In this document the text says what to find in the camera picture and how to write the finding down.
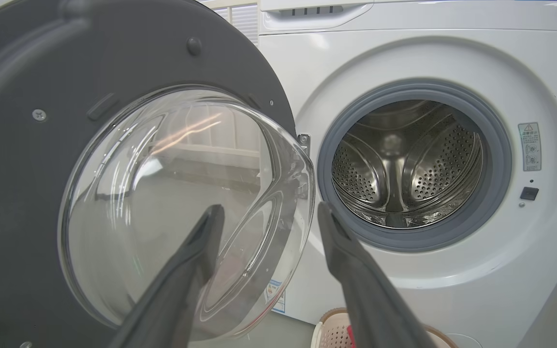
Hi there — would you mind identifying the metal door hinge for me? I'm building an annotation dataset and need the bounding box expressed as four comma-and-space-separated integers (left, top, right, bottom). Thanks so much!
298, 134, 311, 199

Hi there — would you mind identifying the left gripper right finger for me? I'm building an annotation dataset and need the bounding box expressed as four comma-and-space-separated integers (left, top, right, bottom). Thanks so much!
317, 202, 436, 348

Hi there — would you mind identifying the stainless steel washer drum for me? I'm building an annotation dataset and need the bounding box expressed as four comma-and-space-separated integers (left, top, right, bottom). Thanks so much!
332, 100, 484, 229

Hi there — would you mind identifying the blue energy label sticker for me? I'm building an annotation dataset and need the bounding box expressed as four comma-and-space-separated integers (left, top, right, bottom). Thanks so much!
265, 279, 286, 315

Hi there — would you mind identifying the white slatted wall panel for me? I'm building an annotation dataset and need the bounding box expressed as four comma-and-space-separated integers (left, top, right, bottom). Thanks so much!
210, 2, 260, 45

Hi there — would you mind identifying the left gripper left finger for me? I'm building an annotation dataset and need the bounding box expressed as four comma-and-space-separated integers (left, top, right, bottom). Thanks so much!
107, 204, 225, 348

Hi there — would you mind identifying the cream perforated laundry basket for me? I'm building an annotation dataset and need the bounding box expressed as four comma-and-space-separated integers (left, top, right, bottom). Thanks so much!
311, 307, 459, 348

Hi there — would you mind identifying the dark round washing machine door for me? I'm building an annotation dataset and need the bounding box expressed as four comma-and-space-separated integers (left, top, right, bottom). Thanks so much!
0, 0, 317, 348

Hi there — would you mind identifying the white detergent drawer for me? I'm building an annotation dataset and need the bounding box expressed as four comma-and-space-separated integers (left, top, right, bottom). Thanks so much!
259, 0, 375, 33

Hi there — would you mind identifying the white washing machine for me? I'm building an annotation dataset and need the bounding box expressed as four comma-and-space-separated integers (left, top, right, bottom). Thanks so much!
199, 0, 557, 348

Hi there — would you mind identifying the grey rubber door gasket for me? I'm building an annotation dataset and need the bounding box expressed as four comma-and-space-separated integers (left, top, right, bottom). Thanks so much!
317, 79, 513, 253

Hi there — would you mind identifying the grey warning sticker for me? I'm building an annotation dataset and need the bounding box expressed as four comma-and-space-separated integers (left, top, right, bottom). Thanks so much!
518, 122, 542, 172

